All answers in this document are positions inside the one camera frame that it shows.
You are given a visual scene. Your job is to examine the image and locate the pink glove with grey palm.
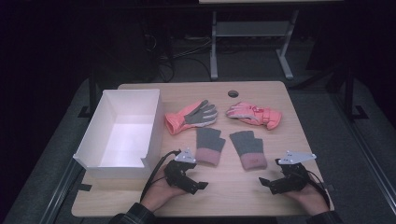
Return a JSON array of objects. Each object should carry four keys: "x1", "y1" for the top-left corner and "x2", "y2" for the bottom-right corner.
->
[{"x1": 164, "y1": 99, "x2": 219, "y2": 135}]

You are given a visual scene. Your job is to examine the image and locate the person's left hand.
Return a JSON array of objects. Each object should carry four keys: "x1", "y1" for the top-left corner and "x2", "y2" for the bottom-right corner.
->
[{"x1": 140, "y1": 175, "x2": 188, "y2": 213}]

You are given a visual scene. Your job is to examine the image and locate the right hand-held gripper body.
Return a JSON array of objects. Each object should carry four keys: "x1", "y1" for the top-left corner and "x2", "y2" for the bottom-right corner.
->
[{"x1": 269, "y1": 150, "x2": 317, "y2": 195}]

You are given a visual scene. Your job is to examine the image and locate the black floor cables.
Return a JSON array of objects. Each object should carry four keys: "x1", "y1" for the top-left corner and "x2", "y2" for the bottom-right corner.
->
[{"x1": 139, "y1": 31, "x2": 213, "y2": 82}]

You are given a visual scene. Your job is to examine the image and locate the person's right hand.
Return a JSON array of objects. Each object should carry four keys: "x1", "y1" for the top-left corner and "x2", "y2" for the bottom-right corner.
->
[{"x1": 281, "y1": 174, "x2": 331, "y2": 217}]

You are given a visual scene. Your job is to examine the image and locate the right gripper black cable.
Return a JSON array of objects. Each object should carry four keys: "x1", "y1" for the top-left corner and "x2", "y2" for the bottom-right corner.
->
[{"x1": 303, "y1": 169, "x2": 332, "y2": 209}]

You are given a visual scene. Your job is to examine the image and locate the white box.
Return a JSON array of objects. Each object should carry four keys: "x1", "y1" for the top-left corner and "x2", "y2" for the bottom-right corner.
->
[{"x1": 73, "y1": 89, "x2": 165, "y2": 180}]

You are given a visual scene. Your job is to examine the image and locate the pink glove with white fingers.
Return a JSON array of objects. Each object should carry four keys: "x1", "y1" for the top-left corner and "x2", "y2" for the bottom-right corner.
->
[{"x1": 225, "y1": 102, "x2": 283, "y2": 131}]

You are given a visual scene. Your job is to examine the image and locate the black stand leg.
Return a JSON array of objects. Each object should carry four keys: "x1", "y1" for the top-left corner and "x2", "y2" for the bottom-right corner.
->
[
  {"x1": 78, "y1": 62, "x2": 101, "y2": 119},
  {"x1": 337, "y1": 62, "x2": 370, "y2": 121}
]

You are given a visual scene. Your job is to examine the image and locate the grey metal stand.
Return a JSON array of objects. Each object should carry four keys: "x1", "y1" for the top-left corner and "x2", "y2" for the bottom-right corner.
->
[{"x1": 209, "y1": 8, "x2": 300, "y2": 81}]

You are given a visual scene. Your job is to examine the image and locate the grey and pink knit glove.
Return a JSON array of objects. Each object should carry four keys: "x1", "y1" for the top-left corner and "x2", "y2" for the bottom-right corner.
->
[
  {"x1": 195, "y1": 127, "x2": 226, "y2": 166},
  {"x1": 229, "y1": 130, "x2": 268, "y2": 171}
]

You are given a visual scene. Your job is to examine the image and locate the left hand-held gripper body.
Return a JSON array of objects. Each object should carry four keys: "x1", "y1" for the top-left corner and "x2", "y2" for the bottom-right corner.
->
[{"x1": 163, "y1": 147, "x2": 198, "y2": 189}]

